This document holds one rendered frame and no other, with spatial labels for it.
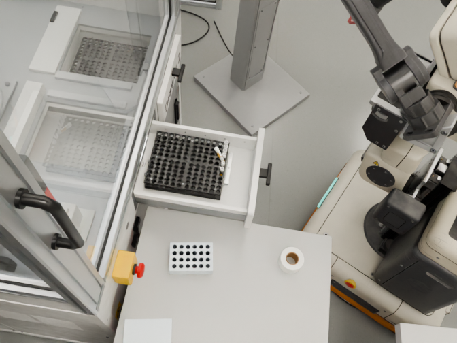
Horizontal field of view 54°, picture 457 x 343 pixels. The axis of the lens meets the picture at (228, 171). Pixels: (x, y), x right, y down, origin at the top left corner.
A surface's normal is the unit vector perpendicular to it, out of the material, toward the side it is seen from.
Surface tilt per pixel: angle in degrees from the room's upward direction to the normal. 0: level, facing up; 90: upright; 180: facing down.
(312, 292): 0
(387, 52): 51
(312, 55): 0
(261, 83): 0
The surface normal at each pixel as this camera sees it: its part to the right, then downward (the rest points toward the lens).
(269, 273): 0.07, -0.46
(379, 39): -0.07, 0.40
